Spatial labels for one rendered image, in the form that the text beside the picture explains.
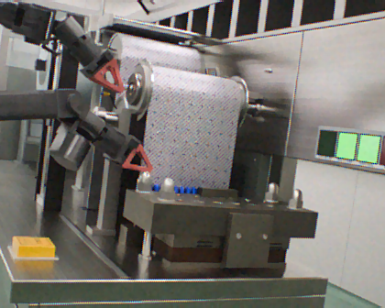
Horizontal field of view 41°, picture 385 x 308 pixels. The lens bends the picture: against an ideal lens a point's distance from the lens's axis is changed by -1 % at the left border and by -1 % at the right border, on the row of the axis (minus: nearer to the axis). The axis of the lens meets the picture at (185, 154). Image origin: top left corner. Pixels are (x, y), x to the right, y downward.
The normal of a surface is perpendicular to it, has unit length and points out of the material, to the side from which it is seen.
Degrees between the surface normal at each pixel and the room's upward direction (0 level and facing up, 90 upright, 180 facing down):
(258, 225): 90
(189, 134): 90
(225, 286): 90
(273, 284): 90
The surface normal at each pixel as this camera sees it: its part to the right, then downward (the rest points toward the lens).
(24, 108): 0.69, 0.05
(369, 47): -0.89, -0.10
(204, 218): 0.43, 0.11
